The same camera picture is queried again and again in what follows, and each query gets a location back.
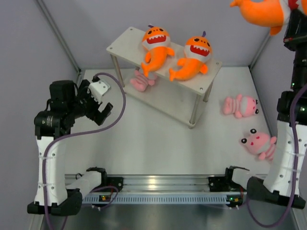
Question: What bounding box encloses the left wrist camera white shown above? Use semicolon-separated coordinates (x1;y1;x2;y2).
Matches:
88;80;111;104

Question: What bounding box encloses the pink frog plush front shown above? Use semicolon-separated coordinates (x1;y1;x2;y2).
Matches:
241;128;277;161

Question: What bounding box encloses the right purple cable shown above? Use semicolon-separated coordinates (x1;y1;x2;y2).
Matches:
246;82;307;228

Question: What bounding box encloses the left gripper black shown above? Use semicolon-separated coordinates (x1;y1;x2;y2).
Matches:
67;80;112;126

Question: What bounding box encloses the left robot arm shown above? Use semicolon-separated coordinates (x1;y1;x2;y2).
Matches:
27;80;113;216

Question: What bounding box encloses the pink plush under shelf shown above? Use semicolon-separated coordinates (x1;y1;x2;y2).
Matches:
130;70;158;92

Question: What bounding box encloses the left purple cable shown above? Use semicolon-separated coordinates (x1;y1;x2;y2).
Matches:
42;72;127;230

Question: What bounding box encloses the large orange shark plush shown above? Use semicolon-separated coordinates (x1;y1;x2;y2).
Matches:
169;31;213;81

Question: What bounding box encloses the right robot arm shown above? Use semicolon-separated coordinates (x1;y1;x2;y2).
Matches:
224;7;307;209

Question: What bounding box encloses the white two-tier shelf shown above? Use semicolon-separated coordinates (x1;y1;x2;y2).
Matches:
106;26;222;128

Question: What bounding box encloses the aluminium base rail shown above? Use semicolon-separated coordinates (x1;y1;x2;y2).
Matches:
38;174;300;194

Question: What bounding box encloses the pink striped plush middle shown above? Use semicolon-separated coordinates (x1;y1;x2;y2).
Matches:
222;94;260;118

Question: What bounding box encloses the perforated cable duct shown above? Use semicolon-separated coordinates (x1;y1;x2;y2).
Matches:
83;194;242;205

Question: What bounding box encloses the purple cable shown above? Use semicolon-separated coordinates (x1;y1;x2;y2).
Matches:
42;72;127;230
246;82;307;228

